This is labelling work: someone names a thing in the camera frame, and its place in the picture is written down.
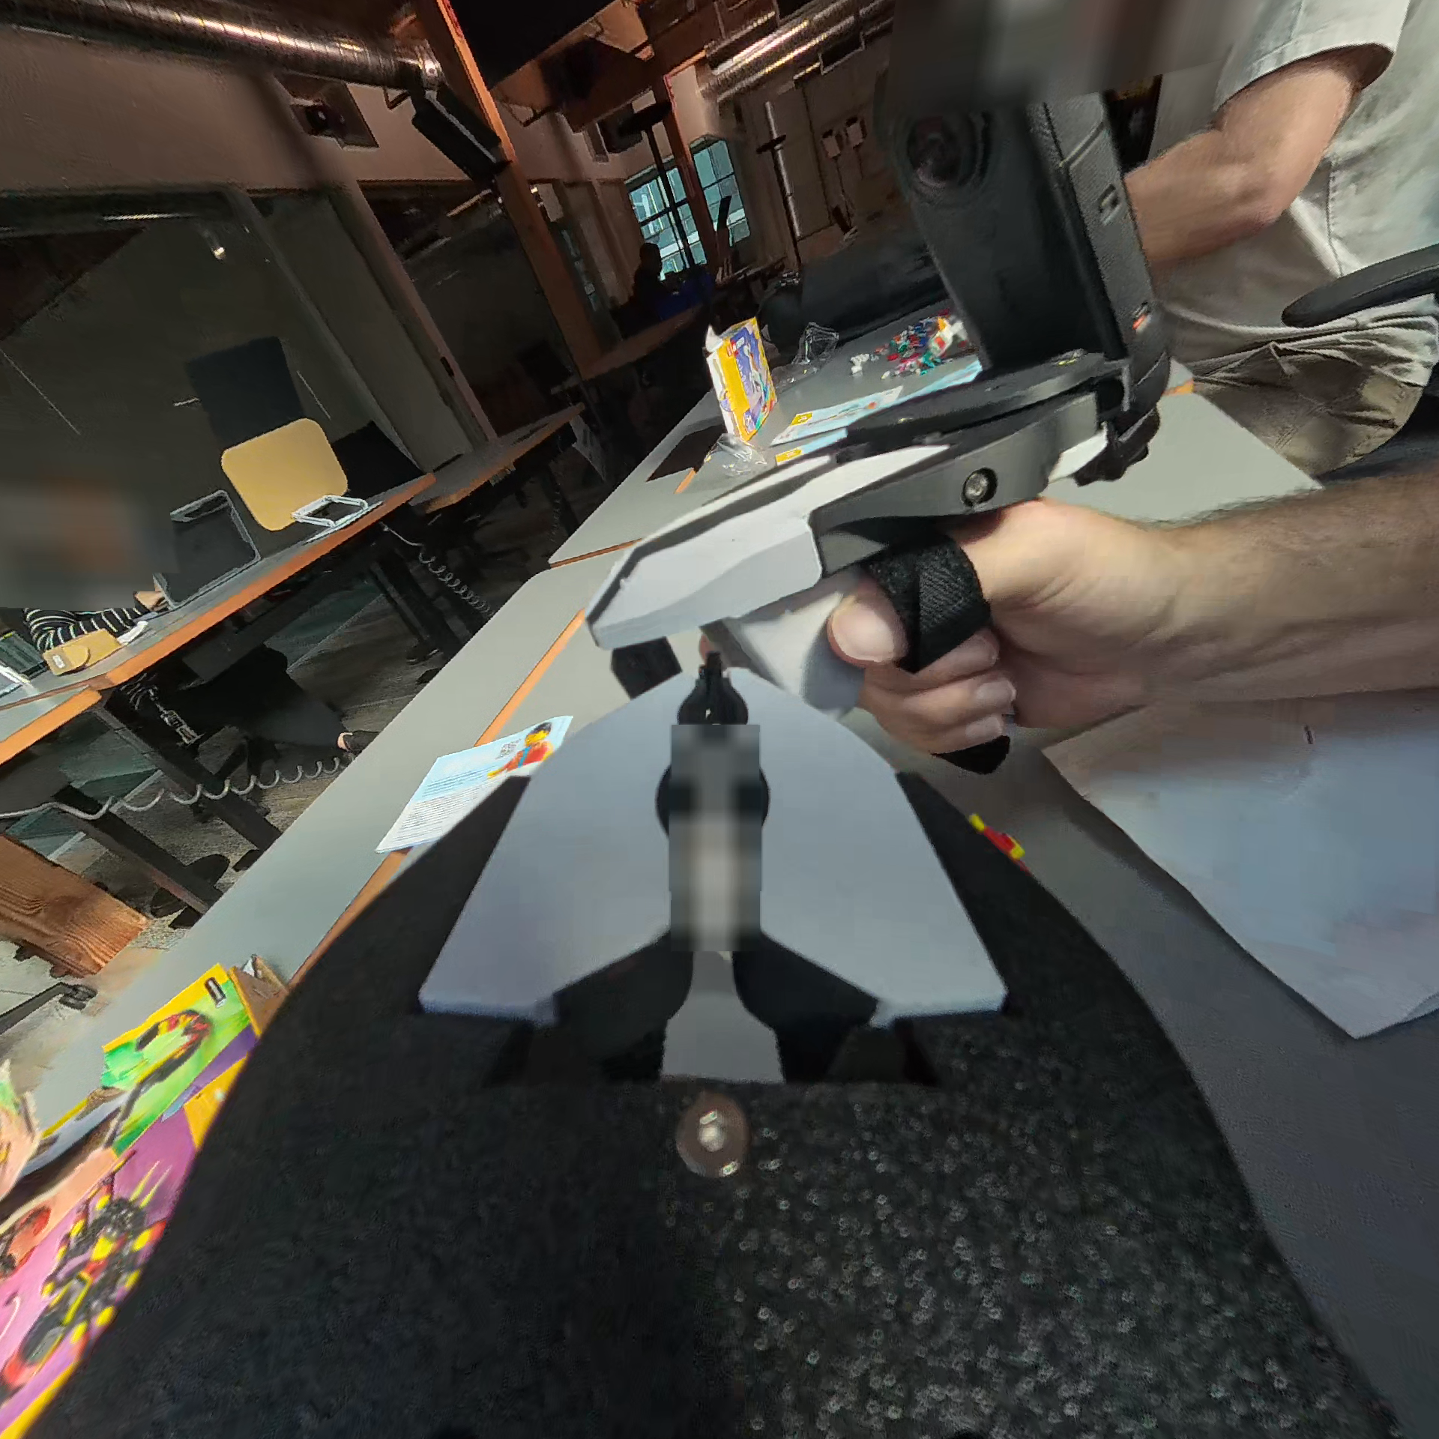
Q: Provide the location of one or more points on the black hanging monitor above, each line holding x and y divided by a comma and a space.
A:
458, 131

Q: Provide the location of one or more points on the white blue instruction leaflet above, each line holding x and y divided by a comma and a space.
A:
474, 784

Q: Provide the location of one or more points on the wooden support post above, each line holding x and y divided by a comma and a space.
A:
506, 203

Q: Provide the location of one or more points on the colourful lego pile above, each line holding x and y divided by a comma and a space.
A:
928, 344

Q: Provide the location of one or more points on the person's right hand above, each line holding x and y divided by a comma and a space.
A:
1080, 609

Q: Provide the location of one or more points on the large plain white paper bag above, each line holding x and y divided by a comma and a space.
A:
1282, 856

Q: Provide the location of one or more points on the dark framed window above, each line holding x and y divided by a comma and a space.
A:
686, 208

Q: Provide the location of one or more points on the small yellow white box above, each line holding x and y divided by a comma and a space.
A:
743, 380

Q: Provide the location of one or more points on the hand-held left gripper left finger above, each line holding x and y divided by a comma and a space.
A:
563, 890

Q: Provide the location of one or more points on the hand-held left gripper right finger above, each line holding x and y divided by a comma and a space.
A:
878, 890

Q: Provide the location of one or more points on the long ceiling duct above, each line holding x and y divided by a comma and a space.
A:
225, 29

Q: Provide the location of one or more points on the small black lego piece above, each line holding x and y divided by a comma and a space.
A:
714, 693

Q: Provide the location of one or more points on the small yellow red lego piece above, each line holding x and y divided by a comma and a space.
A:
998, 837

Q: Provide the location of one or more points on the colourful cardboard lego box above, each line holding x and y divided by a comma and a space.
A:
114, 1194

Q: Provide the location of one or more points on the wooden seat chair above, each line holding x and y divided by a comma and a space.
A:
287, 474

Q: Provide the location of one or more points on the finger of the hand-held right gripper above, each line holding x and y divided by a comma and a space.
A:
698, 575

